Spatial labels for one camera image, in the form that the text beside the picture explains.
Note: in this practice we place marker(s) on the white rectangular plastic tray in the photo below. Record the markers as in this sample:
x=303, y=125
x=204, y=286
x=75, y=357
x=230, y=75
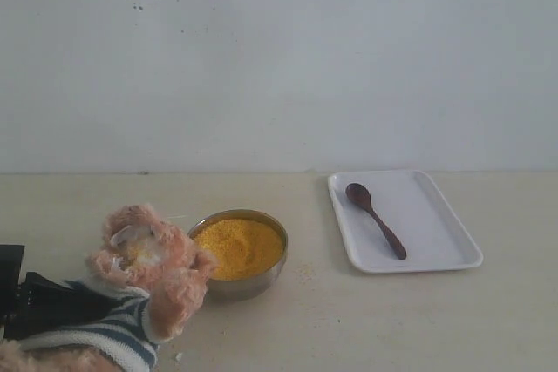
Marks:
x=412, y=206

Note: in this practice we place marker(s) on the dark wooden spoon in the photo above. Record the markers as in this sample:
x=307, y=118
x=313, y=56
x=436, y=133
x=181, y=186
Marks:
x=360, y=196

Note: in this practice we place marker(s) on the steel bowl of yellow millet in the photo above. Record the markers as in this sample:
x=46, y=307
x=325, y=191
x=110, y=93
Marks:
x=251, y=248

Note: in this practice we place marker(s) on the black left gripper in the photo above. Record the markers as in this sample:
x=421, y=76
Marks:
x=38, y=305

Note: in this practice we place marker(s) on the tan teddy bear striped sweater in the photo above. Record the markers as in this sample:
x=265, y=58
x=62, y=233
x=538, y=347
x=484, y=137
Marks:
x=157, y=275

